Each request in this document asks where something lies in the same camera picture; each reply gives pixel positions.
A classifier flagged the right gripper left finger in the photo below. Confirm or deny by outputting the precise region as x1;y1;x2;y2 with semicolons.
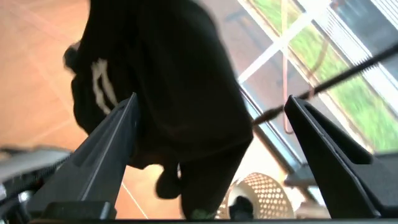
25;92;141;221

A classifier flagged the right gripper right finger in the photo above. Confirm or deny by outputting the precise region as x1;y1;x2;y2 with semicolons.
284;95;398;220

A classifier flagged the black garment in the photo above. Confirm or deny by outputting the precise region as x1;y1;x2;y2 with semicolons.
63;0;254;218

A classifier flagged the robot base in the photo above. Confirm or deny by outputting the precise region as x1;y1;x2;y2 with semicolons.
0;146;74;220

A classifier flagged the white laundry basket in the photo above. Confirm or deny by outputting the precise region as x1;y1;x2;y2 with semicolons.
214;172;295;220

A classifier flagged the black clothes rack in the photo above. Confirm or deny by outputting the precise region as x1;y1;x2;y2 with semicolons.
251;43;398;127

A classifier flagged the pink clothes hanger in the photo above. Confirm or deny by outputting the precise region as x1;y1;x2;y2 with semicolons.
280;0;330;135

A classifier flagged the window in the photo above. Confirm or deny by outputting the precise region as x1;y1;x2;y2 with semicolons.
198;0;398;187

